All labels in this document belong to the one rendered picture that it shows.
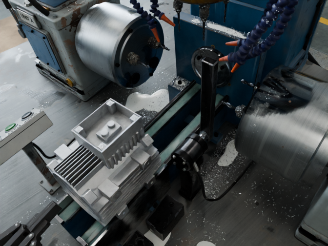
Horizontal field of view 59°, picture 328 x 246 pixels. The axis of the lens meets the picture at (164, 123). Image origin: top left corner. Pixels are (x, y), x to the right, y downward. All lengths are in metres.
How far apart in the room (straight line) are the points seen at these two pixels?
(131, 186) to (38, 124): 0.31
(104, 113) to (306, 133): 0.44
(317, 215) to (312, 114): 0.24
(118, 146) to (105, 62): 0.37
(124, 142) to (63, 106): 0.64
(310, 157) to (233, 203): 0.32
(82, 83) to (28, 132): 0.40
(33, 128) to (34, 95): 0.53
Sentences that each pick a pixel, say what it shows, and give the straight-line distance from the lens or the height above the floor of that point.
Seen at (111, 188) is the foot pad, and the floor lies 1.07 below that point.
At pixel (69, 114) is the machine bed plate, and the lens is 1.20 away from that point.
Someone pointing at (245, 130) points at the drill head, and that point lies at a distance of 0.69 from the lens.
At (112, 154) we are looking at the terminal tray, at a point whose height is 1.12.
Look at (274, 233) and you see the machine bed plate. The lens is 0.90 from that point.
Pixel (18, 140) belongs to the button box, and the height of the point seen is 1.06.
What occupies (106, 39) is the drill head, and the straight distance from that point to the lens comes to 0.92.
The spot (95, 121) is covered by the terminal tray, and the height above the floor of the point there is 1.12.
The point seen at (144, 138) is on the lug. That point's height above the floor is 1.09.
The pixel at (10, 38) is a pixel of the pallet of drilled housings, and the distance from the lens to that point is 3.21.
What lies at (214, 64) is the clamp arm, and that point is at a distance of 0.59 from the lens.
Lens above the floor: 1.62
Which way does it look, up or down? 50 degrees down
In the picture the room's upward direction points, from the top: 7 degrees counter-clockwise
